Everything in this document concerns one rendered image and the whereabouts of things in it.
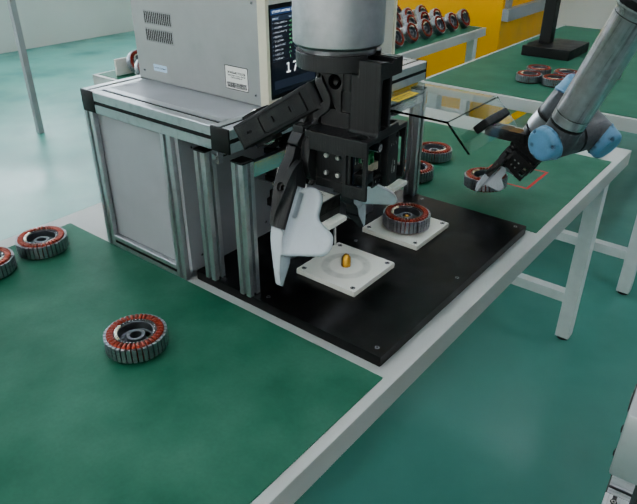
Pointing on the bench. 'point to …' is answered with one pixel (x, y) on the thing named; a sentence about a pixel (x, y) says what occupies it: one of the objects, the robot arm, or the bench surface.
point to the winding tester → (217, 45)
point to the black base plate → (387, 339)
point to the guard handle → (491, 120)
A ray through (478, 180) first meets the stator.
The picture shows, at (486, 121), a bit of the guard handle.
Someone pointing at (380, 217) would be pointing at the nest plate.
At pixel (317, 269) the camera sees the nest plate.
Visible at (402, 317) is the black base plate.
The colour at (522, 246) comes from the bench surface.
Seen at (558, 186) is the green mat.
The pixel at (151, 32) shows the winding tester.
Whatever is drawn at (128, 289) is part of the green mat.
